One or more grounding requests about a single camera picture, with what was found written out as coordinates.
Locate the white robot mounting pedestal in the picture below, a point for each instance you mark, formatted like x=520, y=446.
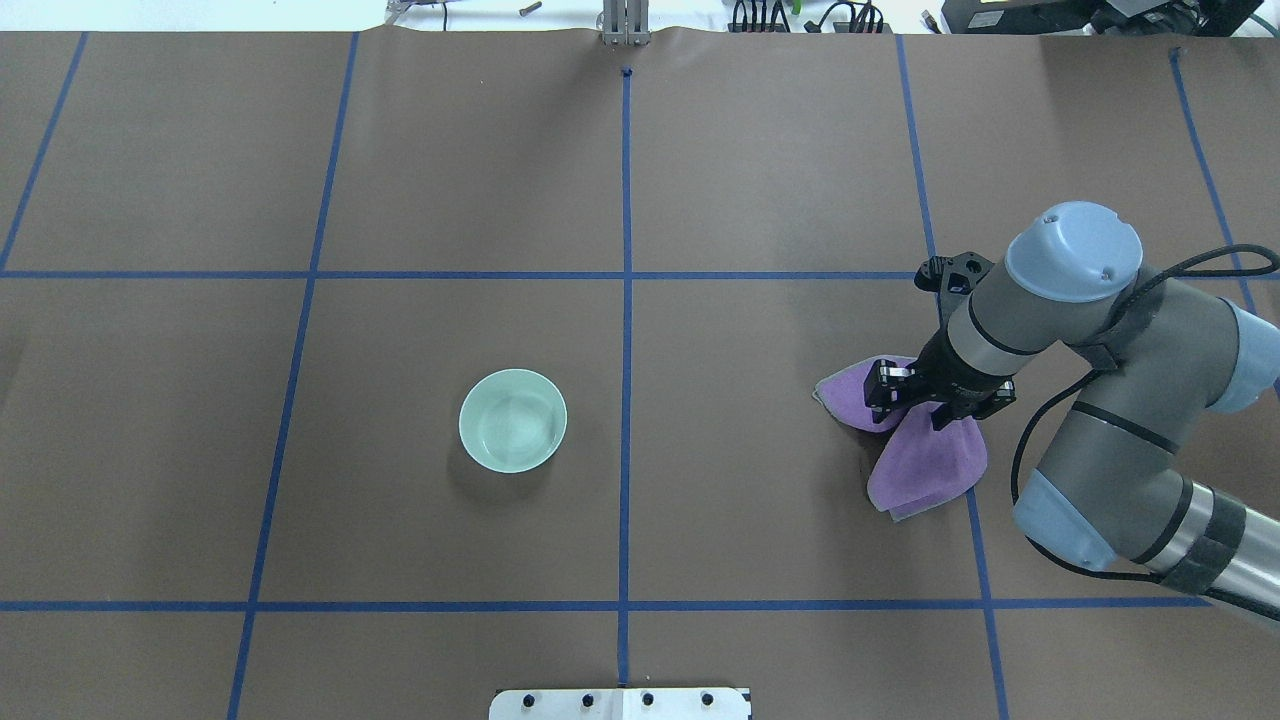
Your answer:
x=623, y=703

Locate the aluminium frame post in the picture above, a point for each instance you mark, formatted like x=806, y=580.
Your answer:
x=625, y=23

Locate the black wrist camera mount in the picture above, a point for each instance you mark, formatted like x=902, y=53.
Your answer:
x=952, y=277

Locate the mint green bowl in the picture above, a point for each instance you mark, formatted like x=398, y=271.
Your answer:
x=513, y=421

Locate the purple cloth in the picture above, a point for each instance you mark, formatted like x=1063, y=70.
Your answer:
x=920, y=468

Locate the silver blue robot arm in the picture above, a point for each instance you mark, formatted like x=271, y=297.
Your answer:
x=1093, y=484

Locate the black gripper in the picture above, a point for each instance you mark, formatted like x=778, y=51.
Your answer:
x=958, y=383

